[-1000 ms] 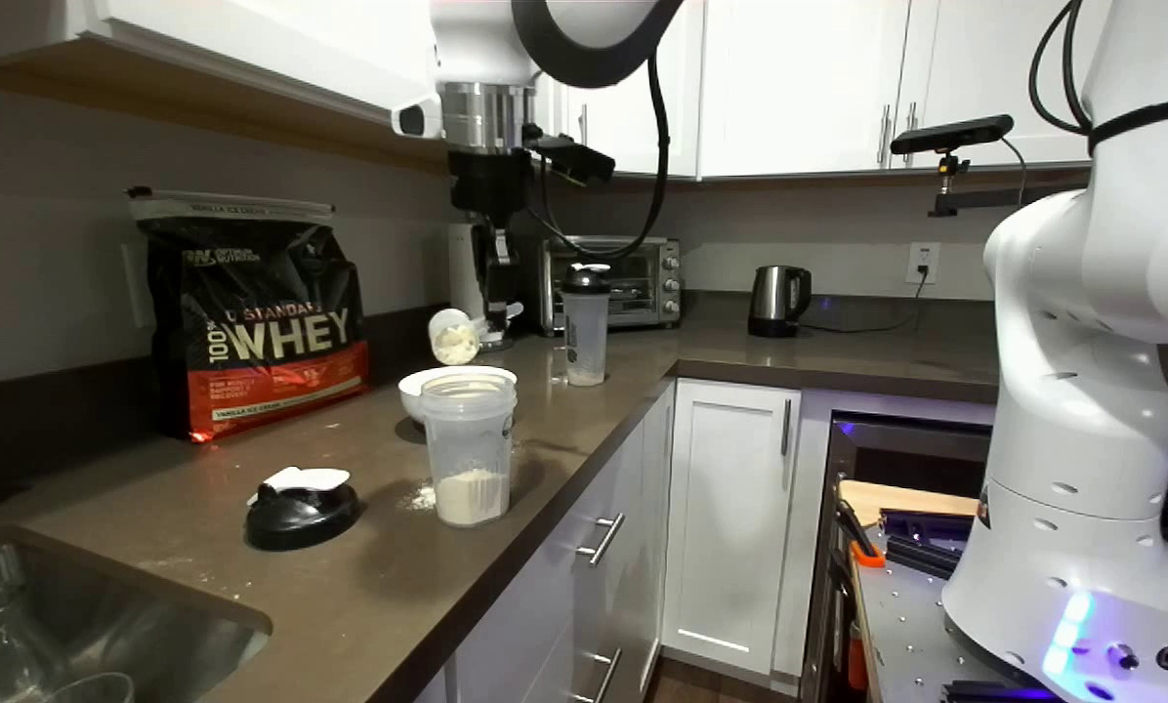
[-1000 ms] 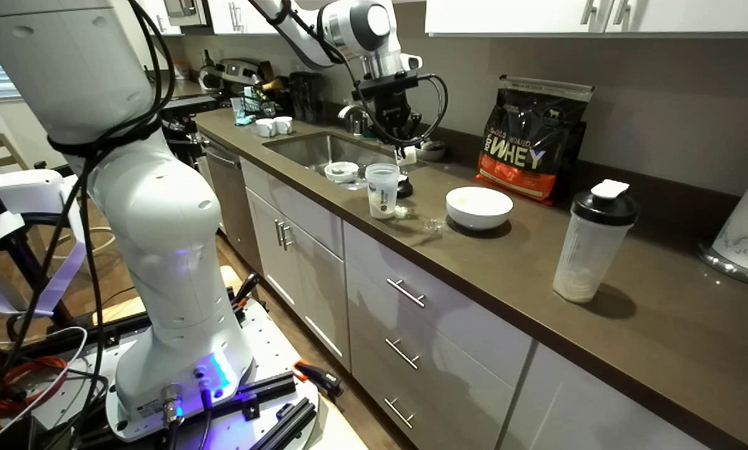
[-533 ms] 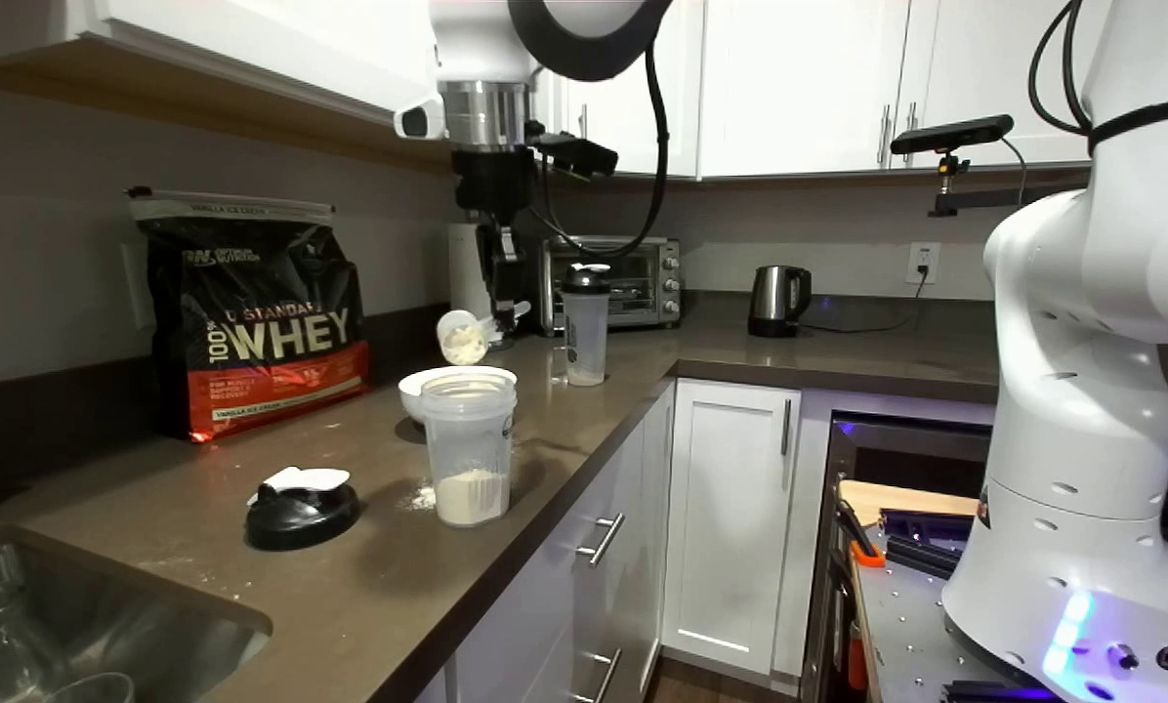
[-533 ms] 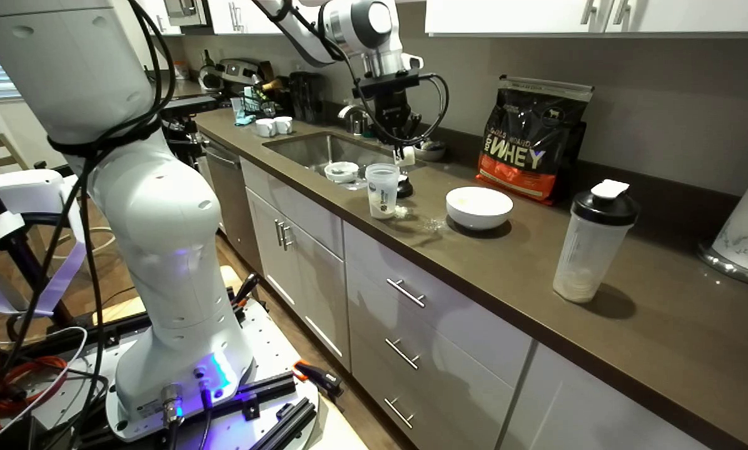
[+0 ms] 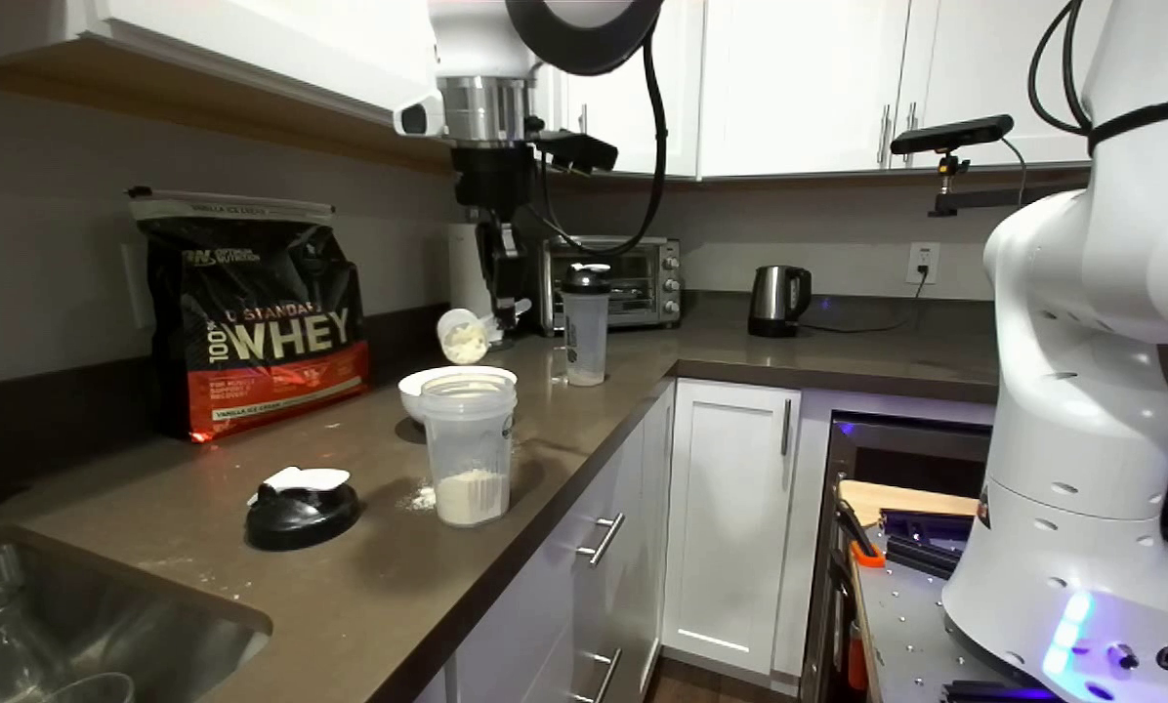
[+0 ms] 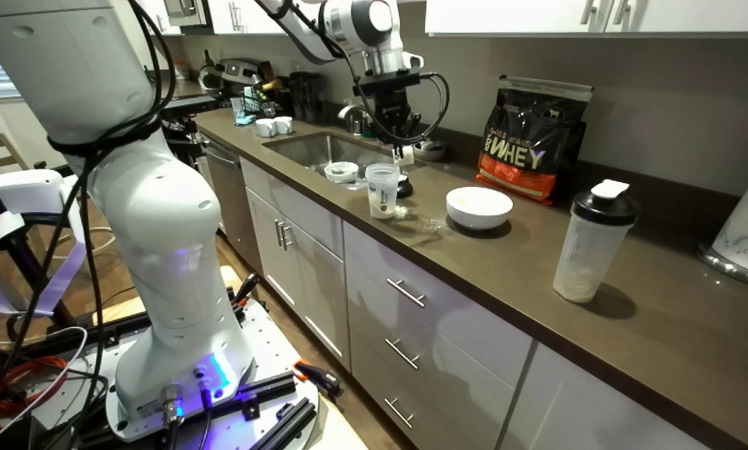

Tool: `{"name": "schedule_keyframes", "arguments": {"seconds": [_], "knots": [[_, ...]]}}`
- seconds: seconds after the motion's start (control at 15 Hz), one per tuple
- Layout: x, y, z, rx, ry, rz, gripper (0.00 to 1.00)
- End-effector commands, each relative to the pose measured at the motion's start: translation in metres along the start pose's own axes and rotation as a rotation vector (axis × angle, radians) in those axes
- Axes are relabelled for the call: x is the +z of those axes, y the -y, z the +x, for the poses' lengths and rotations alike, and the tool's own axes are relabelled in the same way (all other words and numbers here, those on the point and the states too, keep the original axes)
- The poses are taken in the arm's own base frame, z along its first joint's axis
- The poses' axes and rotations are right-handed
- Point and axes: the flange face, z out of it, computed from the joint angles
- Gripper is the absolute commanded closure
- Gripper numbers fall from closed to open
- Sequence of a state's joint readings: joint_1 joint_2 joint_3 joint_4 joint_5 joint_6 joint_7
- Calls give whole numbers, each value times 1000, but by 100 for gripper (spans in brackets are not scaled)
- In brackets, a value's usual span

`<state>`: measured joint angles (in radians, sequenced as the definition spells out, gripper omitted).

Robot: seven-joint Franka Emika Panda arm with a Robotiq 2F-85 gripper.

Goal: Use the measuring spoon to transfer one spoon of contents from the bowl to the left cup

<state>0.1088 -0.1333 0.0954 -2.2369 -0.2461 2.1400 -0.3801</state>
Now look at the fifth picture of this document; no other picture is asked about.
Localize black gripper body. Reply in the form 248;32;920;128
446;138;541;264

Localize clear plastic measuring spoon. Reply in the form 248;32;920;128
432;295;533;368

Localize shaker bottle with black lid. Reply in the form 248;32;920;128
557;264;614;391

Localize silver toaster oven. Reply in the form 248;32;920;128
533;230;686;330

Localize clear plastic deli container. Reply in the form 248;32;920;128
407;364;524;532

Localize black whey protein bag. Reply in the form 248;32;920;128
126;186;380;447

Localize steel electric kettle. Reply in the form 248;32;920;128
747;261;817;338

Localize black shaker lid white cap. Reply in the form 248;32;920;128
242;466;363;553

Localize white base cabinet door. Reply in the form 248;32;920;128
660;376;826;688

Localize white base cabinet run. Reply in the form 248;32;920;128
408;381;677;703

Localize wooden board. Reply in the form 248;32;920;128
834;477;984;532

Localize stainless steel sink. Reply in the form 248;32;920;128
0;523;276;703

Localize black clamp bar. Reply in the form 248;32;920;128
877;506;979;579

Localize metal robot mounting plate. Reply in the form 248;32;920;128
852;549;1168;703

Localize silver drawer bar handle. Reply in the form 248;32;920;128
575;512;628;571
565;645;619;703

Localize white upper wall cabinet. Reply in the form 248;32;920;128
0;0;565;181
557;0;1121;181

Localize white wall outlet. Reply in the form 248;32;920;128
907;238;946;283

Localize orange handled tool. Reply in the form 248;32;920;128
845;514;894;572

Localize black camera stand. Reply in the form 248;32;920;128
927;152;977;218

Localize black bar camera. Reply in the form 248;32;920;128
888;110;1020;162

